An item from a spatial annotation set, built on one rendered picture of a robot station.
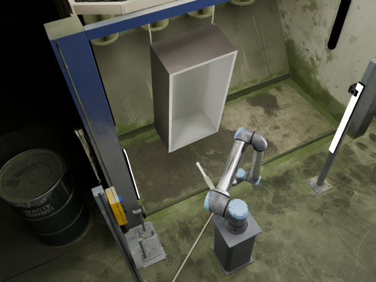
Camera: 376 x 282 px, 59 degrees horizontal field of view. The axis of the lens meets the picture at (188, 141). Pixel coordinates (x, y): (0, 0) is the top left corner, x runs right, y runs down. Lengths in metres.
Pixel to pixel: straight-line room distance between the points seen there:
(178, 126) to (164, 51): 1.21
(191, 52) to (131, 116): 1.71
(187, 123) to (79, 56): 2.03
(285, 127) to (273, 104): 0.43
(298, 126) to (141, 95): 2.01
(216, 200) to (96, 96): 1.22
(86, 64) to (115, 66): 2.18
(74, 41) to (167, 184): 2.30
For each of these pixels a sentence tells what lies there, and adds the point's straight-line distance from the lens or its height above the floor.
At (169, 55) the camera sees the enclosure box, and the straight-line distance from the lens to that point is 2.63.
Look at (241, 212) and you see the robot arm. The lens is 2.58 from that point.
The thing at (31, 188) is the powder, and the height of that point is 0.86.
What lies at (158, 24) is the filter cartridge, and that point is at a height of 1.32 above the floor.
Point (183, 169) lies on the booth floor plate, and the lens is 3.85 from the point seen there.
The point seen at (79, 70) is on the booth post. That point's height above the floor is 2.08.
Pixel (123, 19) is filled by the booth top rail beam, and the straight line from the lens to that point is 1.85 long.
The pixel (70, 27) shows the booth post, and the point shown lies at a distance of 1.88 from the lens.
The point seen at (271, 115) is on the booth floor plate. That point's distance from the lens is 4.49.
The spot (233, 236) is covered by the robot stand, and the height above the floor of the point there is 0.64.
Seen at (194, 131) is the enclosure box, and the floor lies 0.48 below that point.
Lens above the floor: 3.15
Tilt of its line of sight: 49 degrees down
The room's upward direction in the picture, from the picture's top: 4 degrees counter-clockwise
